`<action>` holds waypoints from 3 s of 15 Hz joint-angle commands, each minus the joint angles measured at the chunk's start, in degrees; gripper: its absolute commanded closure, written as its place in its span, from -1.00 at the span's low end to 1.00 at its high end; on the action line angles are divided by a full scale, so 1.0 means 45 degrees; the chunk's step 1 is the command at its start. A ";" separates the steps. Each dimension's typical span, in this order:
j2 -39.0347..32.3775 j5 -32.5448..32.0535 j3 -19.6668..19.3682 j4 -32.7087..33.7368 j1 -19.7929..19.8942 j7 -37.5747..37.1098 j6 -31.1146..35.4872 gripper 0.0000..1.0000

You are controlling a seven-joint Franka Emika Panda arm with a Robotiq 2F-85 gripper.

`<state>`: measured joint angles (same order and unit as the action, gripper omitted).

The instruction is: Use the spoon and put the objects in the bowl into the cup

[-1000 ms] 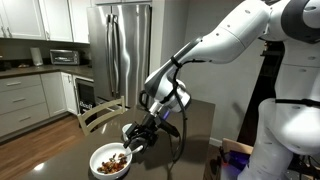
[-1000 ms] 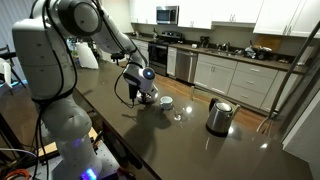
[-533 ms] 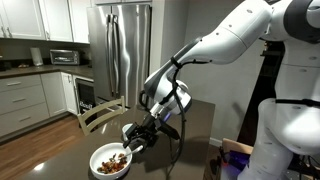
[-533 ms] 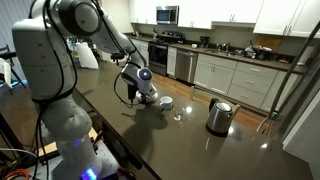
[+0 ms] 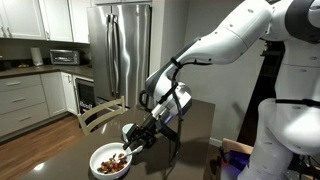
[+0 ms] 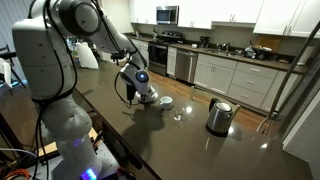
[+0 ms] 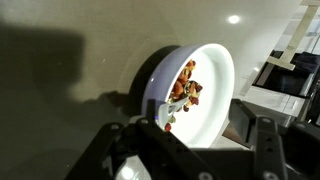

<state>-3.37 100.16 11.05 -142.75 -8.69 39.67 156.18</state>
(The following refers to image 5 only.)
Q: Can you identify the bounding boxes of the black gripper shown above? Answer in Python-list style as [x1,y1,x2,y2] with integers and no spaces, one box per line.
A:
[121,116,158,151]

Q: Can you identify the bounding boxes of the white plastic spoon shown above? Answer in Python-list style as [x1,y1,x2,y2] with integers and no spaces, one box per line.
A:
[117,145,145,162]

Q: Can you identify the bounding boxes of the mixed nuts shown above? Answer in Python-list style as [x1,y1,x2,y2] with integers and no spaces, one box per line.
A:
[96,152,129,175]

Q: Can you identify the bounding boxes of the white bowl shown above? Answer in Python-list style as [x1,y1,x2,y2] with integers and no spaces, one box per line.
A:
[89,142,133,180]

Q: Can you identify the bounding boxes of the light wooden chair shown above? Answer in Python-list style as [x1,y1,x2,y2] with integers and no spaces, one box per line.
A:
[77,95,127,137]

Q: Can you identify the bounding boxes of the black wine cooler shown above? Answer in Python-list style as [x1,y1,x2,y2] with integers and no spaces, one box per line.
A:
[73,75,98,118]

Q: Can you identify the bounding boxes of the stainless steel refrigerator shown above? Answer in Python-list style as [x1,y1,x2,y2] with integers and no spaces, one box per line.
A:
[86,3,153,108]

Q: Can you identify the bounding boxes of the wooden box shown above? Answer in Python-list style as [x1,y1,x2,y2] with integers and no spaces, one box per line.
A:
[221,137,255,158]

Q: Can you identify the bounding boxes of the silver toaster oven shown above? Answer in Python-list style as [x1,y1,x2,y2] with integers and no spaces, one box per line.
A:
[49,49,81,66]

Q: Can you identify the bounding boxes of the dark kitchen countertop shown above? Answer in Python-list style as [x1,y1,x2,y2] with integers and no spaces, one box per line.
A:
[0,64,95,80]

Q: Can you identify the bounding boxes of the white lower cabinets with drawers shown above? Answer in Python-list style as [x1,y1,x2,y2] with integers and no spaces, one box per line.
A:
[0,71,80,138]

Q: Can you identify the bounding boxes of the white paper towel roll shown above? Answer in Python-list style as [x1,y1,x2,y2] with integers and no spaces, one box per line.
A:
[29,46,45,67]

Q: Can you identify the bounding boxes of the white upper cabinets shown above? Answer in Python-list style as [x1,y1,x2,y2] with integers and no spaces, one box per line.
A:
[0,0,92,45]

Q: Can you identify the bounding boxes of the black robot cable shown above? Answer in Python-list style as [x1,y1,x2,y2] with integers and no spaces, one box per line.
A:
[156,56,214,168]

